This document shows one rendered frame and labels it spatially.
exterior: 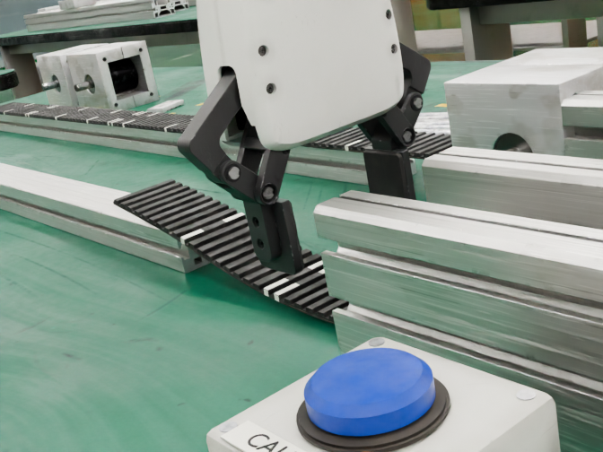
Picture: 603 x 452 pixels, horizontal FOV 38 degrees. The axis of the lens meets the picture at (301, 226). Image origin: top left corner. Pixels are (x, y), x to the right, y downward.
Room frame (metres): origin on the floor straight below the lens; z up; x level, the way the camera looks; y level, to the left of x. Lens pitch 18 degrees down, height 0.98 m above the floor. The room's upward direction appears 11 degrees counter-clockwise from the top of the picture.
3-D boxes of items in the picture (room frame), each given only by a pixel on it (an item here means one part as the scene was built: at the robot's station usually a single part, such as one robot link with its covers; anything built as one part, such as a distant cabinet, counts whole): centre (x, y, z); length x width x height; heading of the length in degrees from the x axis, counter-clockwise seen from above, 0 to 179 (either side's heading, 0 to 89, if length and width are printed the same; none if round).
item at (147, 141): (1.07, 0.19, 0.79); 0.96 x 0.04 x 0.03; 35
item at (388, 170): (0.48, -0.06, 0.85); 0.03 x 0.03 x 0.07; 36
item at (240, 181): (0.42, 0.02, 0.85); 0.03 x 0.03 x 0.07; 36
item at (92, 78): (1.39, 0.26, 0.83); 0.11 x 0.10 x 0.10; 128
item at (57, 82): (1.49, 0.33, 0.83); 0.11 x 0.10 x 0.10; 125
